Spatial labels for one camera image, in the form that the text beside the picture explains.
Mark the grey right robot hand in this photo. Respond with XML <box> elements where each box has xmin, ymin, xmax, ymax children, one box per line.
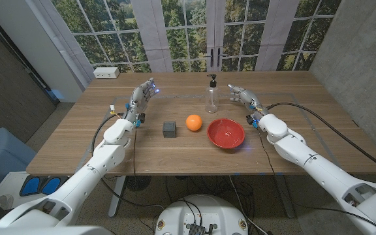
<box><xmin>228</xmin><ymin>84</ymin><xmax>270</xmax><ymax>117</ymax></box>

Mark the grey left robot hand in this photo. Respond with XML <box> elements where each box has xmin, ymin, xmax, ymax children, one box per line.
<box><xmin>127</xmin><ymin>77</ymin><xmax>160</xmax><ymax>115</ymax></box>

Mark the clear dispenser bottle black pump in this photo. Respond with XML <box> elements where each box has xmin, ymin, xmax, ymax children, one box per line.
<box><xmin>204</xmin><ymin>74</ymin><xmax>220</xmax><ymax>114</ymax></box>

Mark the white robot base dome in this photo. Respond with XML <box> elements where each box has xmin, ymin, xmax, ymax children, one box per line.
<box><xmin>154</xmin><ymin>194</ymin><xmax>249</xmax><ymax>235</ymax></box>

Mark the red bowl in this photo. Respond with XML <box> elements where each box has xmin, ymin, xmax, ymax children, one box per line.
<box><xmin>206</xmin><ymin>117</ymin><xmax>246</xmax><ymax>149</ymax></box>

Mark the dark grey block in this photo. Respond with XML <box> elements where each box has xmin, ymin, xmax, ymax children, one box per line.
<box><xmin>162</xmin><ymin>121</ymin><xmax>178</xmax><ymax>138</ymax></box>

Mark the wooden panel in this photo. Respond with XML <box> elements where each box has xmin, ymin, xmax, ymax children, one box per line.
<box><xmin>76</xmin><ymin>93</ymin><xmax>342</xmax><ymax>172</ymax></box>

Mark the white power strip box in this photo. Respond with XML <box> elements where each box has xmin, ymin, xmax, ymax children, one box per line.
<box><xmin>93</xmin><ymin>67</ymin><xmax>121</xmax><ymax>80</ymax></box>

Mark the orange fruit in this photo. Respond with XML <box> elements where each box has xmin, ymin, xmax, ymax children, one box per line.
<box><xmin>185</xmin><ymin>114</ymin><xmax>204</xmax><ymax>132</ymax></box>

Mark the printed window backdrop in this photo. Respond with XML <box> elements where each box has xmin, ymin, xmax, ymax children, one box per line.
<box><xmin>49</xmin><ymin>0</ymin><xmax>342</xmax><ymax>73</ymax></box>

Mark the black floor fan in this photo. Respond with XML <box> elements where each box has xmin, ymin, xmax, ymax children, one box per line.
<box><xmin>125</xmin><ymin>176</ymin><xmax>152</xmax><ymax>193</ymax></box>

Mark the white table leg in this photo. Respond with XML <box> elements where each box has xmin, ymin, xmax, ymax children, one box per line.
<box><xmin>108</xmin><ymin>176</ymin><xmax>127</xmax><ymax>218</ymax></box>

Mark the grey table leg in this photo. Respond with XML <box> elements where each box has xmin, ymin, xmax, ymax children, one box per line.
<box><xmin>274</xmin><ymin>174</ymin><xmax>296</xmax><ymax>219</ymax></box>

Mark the blue foot pedal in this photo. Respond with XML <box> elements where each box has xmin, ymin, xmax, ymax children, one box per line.
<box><xmin>41</xmin><ymin>177</ymin><xmax>61</xmax><ymax>193</ymax></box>
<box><xmin>20</xmin><ymin>177</ymin><xmax>41</xmax><ymax>196</ymax></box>

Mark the blue grey bin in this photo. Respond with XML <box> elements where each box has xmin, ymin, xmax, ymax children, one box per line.
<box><xmin>0</xmin><ymin>127</ymin><xmax>37</xmax><ymax>193</ymax></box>

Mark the white pedal platform box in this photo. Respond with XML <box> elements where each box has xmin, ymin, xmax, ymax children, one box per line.
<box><xmin>0</xmin><ymin>171</ymin><xmax>73</xmax><ymax>212</ymax></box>

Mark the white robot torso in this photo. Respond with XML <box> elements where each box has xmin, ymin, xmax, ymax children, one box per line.
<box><xmin>0</xmin><ymin>225</ymin><xmax>114</xmax><ymax>235</ymax></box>

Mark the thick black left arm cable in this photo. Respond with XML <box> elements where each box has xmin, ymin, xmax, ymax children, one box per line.
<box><xmin>91</xmin><ymin>112</ymin><xmax>125</xmax><ymax>156</ymax></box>

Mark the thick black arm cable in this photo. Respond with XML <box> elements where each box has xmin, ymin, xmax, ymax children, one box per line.
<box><xmin>266</xmin><ymin>102</ymin><xmax>376</xmax><ymax>179</ymax></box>
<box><xmin>91</xmin><ymin>112</ymin><xmax>125</xmax><ymax>156</ymax></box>

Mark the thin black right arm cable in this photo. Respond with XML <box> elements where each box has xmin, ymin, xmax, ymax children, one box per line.
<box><xmin>256</xmin><ymin>127</ymin><xmax>376</xmax><ymax>229</ymax></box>

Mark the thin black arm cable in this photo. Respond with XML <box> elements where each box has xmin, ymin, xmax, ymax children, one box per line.
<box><xmin>256</xmin><ymin>127</ymin><xmax>376</xmax><ymax>229</ymax></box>
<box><xmin>131</xmin><ymin>125</ymin><xmax>140</xmax><ymax>213</ymax></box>

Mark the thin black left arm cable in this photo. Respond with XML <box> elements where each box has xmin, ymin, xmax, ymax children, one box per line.
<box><xmin>131</xmin><ymin>125</ymin><xmax>140</xmax><ymax>213</ymax></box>

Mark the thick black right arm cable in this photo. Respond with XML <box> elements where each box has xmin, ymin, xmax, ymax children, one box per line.
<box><xmin>266</xmin><ymin>102</ymin><xmax>376</xmax><ymax>179</ymax></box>

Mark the white floor cable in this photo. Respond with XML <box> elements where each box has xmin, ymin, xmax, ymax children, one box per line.
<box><xmin>228</xmin><ymin>175</ymin><xmax>269</xmax><ymax>235</ymax></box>

